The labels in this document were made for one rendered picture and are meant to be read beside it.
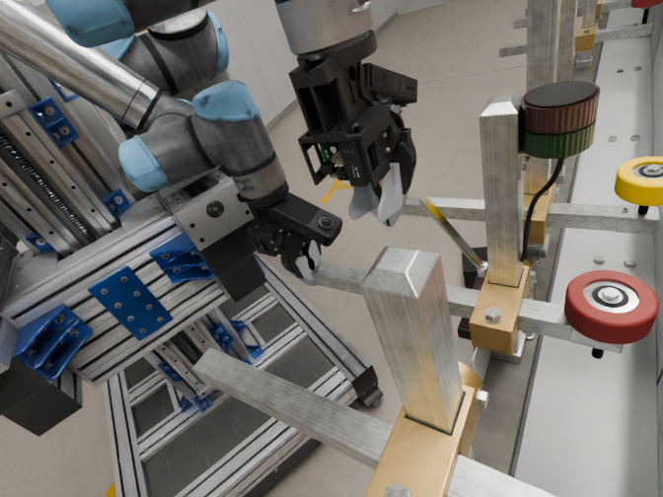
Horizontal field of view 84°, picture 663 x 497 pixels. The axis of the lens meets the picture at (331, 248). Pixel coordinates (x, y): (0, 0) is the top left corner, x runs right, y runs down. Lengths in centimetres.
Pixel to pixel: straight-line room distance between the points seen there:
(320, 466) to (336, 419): 108
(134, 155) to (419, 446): 46
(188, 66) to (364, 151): 57
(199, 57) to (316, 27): 54
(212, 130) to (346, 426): 38
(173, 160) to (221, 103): 10
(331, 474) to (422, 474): 111
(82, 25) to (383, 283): 30
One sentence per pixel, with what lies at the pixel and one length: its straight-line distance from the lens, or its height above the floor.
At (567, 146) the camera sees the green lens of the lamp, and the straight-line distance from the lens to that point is 40.
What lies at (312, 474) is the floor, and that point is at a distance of 143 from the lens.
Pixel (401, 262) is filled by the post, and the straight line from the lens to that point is 20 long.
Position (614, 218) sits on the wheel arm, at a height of 83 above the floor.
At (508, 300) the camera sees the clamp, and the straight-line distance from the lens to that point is 53.
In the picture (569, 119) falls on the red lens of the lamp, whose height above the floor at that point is 110.
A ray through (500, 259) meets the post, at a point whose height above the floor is 92.
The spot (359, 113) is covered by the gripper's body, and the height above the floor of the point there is 115.
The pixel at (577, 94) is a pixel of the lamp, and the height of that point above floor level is 111.
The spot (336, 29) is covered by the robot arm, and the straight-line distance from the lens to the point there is 33.
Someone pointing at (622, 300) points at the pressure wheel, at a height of 90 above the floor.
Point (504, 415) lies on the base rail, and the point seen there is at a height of 70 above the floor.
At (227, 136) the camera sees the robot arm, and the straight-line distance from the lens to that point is 52.
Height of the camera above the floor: 127
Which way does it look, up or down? 36 degrees down
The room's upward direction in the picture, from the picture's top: 22 degrees counter-clockwise
